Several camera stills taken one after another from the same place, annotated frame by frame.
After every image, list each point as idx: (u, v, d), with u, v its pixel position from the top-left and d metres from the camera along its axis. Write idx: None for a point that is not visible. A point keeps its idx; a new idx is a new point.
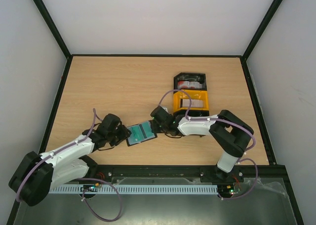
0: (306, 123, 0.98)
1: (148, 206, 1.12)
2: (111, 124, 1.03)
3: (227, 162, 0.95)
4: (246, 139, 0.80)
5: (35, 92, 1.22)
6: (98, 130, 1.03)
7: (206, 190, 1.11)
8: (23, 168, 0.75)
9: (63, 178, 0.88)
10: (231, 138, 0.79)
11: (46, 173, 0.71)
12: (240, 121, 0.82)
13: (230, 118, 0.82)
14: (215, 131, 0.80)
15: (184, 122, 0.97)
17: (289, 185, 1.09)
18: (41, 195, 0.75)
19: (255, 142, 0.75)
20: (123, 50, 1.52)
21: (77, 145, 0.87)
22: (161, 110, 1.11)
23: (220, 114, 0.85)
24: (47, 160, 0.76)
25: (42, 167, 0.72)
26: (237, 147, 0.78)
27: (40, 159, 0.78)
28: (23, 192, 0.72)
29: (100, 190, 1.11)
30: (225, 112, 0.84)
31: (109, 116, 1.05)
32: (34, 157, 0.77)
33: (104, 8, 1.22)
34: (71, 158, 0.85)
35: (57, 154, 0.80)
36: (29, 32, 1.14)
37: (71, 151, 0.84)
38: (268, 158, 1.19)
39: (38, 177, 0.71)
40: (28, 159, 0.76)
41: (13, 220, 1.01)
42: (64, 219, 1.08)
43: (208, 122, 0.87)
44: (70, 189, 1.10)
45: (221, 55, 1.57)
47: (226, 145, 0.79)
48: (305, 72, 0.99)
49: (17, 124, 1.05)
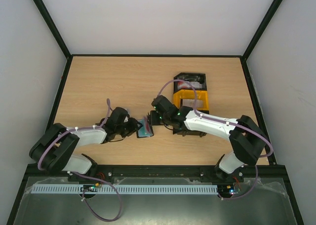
0: (306, 122, 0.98)
1: (148, 206, 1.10)
2: (119, 117, 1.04)
3: (230, 163, 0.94)
4: (260, 149, 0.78)
5: (36, 91, 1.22)
6: (107, 123, 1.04)
7: (206, 190, 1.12)
8: (49, 136, 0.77)
9: (73, 163, 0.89)
10: (249, 147, 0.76)
11: (72, 140, 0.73)
12: (258, 131, 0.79)
13: (250, 126, 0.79)
14: (234, 139, 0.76)
15: (193, 118, 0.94)
17: (289, 185, 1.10)
18: (61, 166, 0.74)
19: (272, 152, 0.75)
20: (122, 50, 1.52)
21: (94, 130, 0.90)
22: (163, 100, 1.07)
23: (240, 120, 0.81)
24: (72, 131, 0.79)
25: (68, 136, 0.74)
26: (253, 156, 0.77)
27: (65, 130, 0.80)
28: (46, 160, 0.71)
29: (100, 190, 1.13)
30: (246, 119, 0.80)
31: (116, 110, 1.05)
32: (60, 127, 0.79)
33: (104, 8, 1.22)
34: (88, 139, 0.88)
35: (80, 130, 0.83)
36: (28, 31, 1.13)
37: (90, 133, 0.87)
38: (268, 158, 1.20)
39: (64, 144, 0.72)
40: (54, 128, 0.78)
41: (13, 220, 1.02)
42: (64, 219, 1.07)
43: (226, 125, 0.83)
44: (70, 189, 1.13)
45: (221, 55, 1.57)
47: (243, 153, 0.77)
48: (305, 71, 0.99)
49: (18, 124, 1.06)
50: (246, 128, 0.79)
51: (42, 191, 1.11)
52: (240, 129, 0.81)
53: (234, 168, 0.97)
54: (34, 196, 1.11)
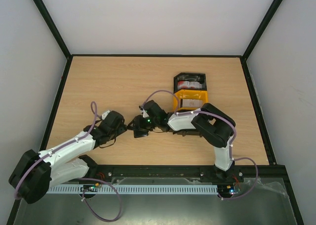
0: (306, 122, 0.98)
1: (148, 206, 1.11)
2: (114, 121, 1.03)
3: (221, 158, 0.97)
4: (226, 131, 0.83)
5: (36, 91, 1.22)
6: (100, 126, 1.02)
7: (206, 190, 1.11)
8: (22, 167, 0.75)
9: (64, 177, 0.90)
10: (212, 129, 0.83)
11: (43, 173, 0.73)
12: (220, 114, 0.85)
13: (211, 111, 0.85)
14: (195, 124, 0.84)
15: (172, 118, 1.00)
17: (289, 186, 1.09)
18: (40, 192, 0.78)
19: (236, 135, 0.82)
20: (123, 50, 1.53)
21: (77, 142, 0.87)
22: (155, 105, 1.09)
23: (202, 107, 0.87)
24: (45, 159, 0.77)
25: (40, 167, 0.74)
26: (217, 138, 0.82)
27: (38, 157, 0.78)
28: (22, 190, 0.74)
29: (100, 190, 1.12)
30: (207, 105, 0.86)
31: (112, 113, 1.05)
32: (33, 155, 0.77)
33: (104, 9, 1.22)
34: (70, 155, 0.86)
35: (55, 153, 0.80)
36: (29, 31, 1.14)
37: (69, 150, 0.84)
38: (268, 158, 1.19)
39: (36, 176, 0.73)
40: (25, 157, 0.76)
41: (13, 220, 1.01)
42: (64, 219, 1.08)
43: (191, 115, 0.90)
44: (70, 189, 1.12)
45: (221, 55, 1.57)
47: (209, 136, 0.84)
48: (305, 71, 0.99)
49: (18, 123, 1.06)
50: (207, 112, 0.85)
51: None
52: (205, 115, 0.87)
53: (229, 163, 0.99)
54: None
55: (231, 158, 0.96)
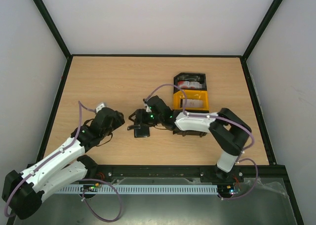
0: (306, 122, 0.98)
1: (148, 206, 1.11)
2: (104, 120, 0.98)
3: (226, 161, 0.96)
4: (243, 139, 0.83)
5: (36, 91, 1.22)
6: (91, 127, 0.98)
7: (206, 190, 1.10)
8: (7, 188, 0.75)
9: (59, 185, 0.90)
10: (230, 136, 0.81)
11: (25, 195, 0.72)
12: (238, 120, 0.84)
13: (230, 117, 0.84)
14: (214, 130, 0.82)
15: (180, 118, 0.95)
17: (289, 185, 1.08)
18: (32, 209, 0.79)
19: (252, 144, 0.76)
20: (123, 50, 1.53)
21: (62, 154, 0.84)
22: (160, 102, 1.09)
23: (220, 112, 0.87)
24: (27, 179, 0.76)
25: (22, 189, 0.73)
26: (235, 146, 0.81)
27: (21, 176, 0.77)
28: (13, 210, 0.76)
29: (100, 190, 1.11)
30: (225, 111, 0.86)
31: (102, 111, 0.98)
32: (16, 176, 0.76)
33: (104, 9, 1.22)
34: (58, 168, 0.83)
35: (39, 171, 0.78)
36: (29, 31, 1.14)
37: (54, 164, 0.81)
38: (268, 158, 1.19)
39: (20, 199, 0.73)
40: (9, 178, 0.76)
41: (13, 220, 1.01)
42: (65, 219, 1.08)
43: (207, 119, 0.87)
44: (70, 189, 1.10)
45: (221, 55, 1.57)
47: (225, 144, 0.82)
48: (305, 71, 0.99)
49: (18, 123, 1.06)
50: (225, 118, 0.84)
51: None
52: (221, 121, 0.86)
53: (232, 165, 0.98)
54: None
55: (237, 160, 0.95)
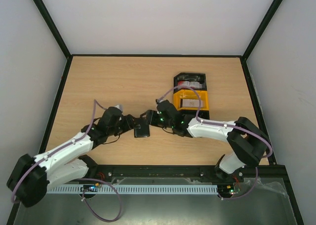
0: (306, 122, 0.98)
1: (148, 206, 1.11)
2: (111, 120, 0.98)
3: (231, 164, 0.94)
4: (263, 150, 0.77)
5: (36, 92, 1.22)
6: (98, 125, 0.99)
7: (206, 190, 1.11)
8: (17, 171, 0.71)
9: (62, 179, 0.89)
10: (249, 148, 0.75)
11: (38, 178, 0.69)
12: (258, 131, 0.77)
13: (249, 127, 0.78)
14: (232, 140, 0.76)
15: (195, 124, 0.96)
17: (289, 185, 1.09)
18: (37, 198, 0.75)
19: (272, 152, 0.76)
20: (123, 50, 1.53)
21: (74, 144, 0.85)
22: (172, 108, 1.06)
23: (237, 121, 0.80)
24: (41, 163, 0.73)
25: (35, 172, 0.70)
26: (255, 157, 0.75)
27: (34, 161, 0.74)
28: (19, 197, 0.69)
29: (100, 190, 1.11)
30: (244, 120, 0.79)
31: (108, 111, 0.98)
32: (28, 160, 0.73)
33: (104, 9, 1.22)
34: (69, 157, 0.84)
35: (52, 156, 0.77)
36: (29, 31, 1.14)
37: (67, 152, 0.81)
38: (268, 158, 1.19)
39: (32, 182, 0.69)
40: (21, 161, 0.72)
41: (13, 220, 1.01)
42: (64, 219, 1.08)
43: (224, 128, 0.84)
44: (70, 189, 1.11)
45: (221, 55, 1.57)
47: (244, 155, 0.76)
48: (306, 71, 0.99)
49: (18, 123, 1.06)
50: (244, 128, 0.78)
51: None
52: (239, 131, 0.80)
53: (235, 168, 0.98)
54: None
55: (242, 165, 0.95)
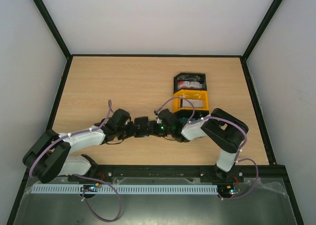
0: (306, 122, 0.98)
1: (148, 206, 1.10)
2: (121, 119, 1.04)
3: (225, 160, 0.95)
4: (239, 135, 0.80)
5: (36, 91, 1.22)
6: (107, 124, 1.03)
7: (206, 190, 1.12)
8: (41, 145, 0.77)
9: (68, 168, 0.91)
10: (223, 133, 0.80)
11: (62, 151, 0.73)
12: (231, 118, 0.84)
13: (222, 116, 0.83)
14: (206, 129, 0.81)
15: (185, 127, 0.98)
17: (289, 185, 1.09)
18: (55, 173, 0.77)
19: (246, 141, 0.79)
20: (123, 50, 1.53)
21: (91, 132, 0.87)
22: (169, 115, 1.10)
23: (213, 113, 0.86)
24: (64, 138, 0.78)
25: (60, 144, 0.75)
26: (230, 142, 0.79)
27: (58, 136, 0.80)
28: (38, 168, 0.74)
29: (100, 190, 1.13)
30: (217, 111, 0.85)
31: (120, 111, 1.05)
32: (53, 134, 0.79)
33: (104, 8, 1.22)
34: (85, 142, 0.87)
35: (74, 136, 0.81)
36: (29, 31, 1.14)
37: (85, 137, 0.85)
38: (268, 158, 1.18)
39: (55, 154, 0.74)
40: (46, 135, 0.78)
41: (13, 220, 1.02)
42: (64, 219, 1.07)
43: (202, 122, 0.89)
44: (70, 189, 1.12)
45: (221, 55, 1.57)
47: (220, 141, 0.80)
48: (306, 71, 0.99)
49: (18, 123, 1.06)
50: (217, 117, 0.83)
51: (42, 191, 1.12)
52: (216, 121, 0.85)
53: (231, 165, 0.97)
54: (34, 196, 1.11)
55: (236, 160, 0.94)
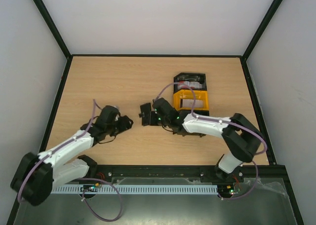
0: (306, 122, 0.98)
1: (148, 206, 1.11)
2: (109, 117, 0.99)
3: (229, 163, 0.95)
4: (256, 145, 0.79)
5: (36, 91, 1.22)
6: (97, 122, 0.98)
7: (206, 190, 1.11)
8: (22, 170, 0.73)
9: (64, 178, 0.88)
10: (243, 143, 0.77)
11: (45, 173, 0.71)
12: (252, 127, 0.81)
13: (243, 123, 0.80)
14: (227, 136, 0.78)
15: (190, 120, 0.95)
17: (289, 185, 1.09)
18: (43, 196, 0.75)
19: (264, 152, 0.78)
20: (123, 50, 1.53)
21: (76, 141, 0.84)
22: (165, 103, 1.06)
23: (233, 117, 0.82)
24: (46, 159, 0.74)
25: (43, 167, 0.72)
26: (247, 152, 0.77)
27: (39, 159, 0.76)
28: (25, 193, 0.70)
29: (100, 190, 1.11)
30: (238, 116, 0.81)
31: (107, 108, 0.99)
32: (33, 158, 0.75)
33: (104, 9, 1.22)
34: (72, 153, 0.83)
35: (56, 152, 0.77)
36: (29, 31, 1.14)
37: (70, 148, 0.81)
38: (268, 158, 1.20)
39: (39, 177, 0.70)
40: (26, 160, 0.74)
41: (13, 220, 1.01)
42: (64, 219, 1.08)
43: (219, 124, 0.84)
44: (70, 189, 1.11)
45: (221, 55, 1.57)
47: (237, 150, 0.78)
48: (306, 71, 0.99)
49: (19, 123, 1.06)
50: (238, 124, 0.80)
51: None
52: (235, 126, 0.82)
53: (234, 167, 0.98)
54: None
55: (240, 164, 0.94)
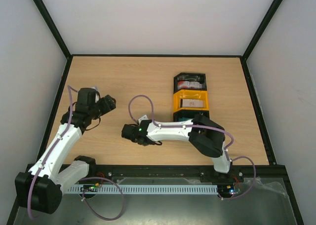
0: (306, 122, 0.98)
1: (148, 206, 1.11)
2: (89, 98, 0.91)
3: (219, 162, 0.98)
4: (220, 140, 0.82)
5: (35, 91, 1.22)
6: (76, 109, 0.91)
7: (206, 190, 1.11)
8: (22, 190, 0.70)
9: (70, 180, 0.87)
10: (210, 141, 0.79)
11: (45, 186, 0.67)
12: (214, 124, 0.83)
13: (205, 122, 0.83)
14: (193, 140, 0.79)
15: (153, 130, 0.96)
17: (289, 186, 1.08)
18: (57, 202, 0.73)
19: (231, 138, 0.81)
20: (123, 50, 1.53)
21: (62, 140, 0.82)
22: (127, 127, 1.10)
23: (194, 120, 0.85)
24: (39, 173, 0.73)
25: (40, 181, 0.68)
26: (216, 149, 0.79)
27: (32, 174, 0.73)
28: (37, 206, 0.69)
29: (100, 190, 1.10)
30: (199, 117, 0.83)
31: (82, 92, 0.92)
32: (26, 175, 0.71)
33: (104, 8, 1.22)
34: (64, 154, 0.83)
35: (46, 162, 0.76)
36: (29, 30, 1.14)
37: (59, 151, 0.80)
38: (268, 158, 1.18)
39: (40, 192, 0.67)
40: (20, 181, 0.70)
41: (13, 220, 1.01)
42: (65, 219, 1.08)
43: (183, 129, 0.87)
44: (70, 189, 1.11)
45: (221, 55, 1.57)
47: (206, 149, 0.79)
48: (306, 70, 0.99)
49: (18, 123, 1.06)
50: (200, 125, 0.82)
51: None
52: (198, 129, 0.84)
53: (227, 165, 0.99)
54: None
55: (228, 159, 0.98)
